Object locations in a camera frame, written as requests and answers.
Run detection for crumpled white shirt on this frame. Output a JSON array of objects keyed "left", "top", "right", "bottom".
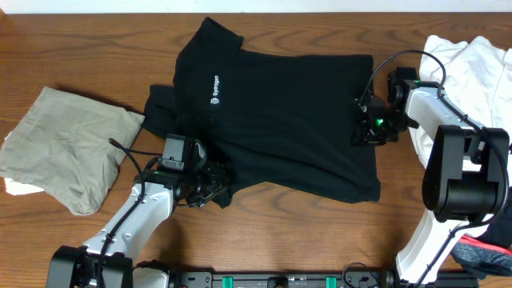
[{"left": 406, "top": 35, "right": 511, "bottom": 166}]

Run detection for right black cable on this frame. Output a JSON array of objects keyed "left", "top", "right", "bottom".
[{"left": 358, "top": 49, "right": 512, "bottom": 288}]

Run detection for folded olive grey garment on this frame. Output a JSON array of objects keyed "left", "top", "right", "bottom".
[{"left": 1, "top": 87, "right": 144, "bottom": 216}]

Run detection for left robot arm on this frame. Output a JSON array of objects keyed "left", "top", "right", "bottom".
[{"left": 46, "top": 134, "right": 233, "bottom": 287}]

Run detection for left black cable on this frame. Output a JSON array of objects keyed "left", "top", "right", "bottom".
[{"left": 95, "top": 138, "right": 165, "bottom": 288}]

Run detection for white folded cloth under garment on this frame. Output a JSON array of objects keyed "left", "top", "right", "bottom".
[{"left": 5, "top": 178, "right": 44, "bottom": 195}]

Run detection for grey red-trimmed shorts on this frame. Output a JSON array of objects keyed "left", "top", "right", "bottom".
[{"left": 450, "top": 236, "right": 511, "bottom": 279}]

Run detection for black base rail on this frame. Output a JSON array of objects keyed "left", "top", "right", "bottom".
[{"left": 131, "top": 259, "right": 481, "bottom": 288}]

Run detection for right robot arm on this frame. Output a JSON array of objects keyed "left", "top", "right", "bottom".
[{"left": 352, "top": 67, "right": 509, "bottom": 287}]

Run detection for black cable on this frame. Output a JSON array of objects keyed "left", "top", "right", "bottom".
[
  {"left": 95, "top": 138, "right": 165, "bottom": 288},
  {"left": 358, "top": 49, "right": 512, "bottom": 288}
]

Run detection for black t-shirt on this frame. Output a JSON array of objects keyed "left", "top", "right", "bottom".
[{"left": 142, "top": 18, "right": 381, "bottom": 203}]

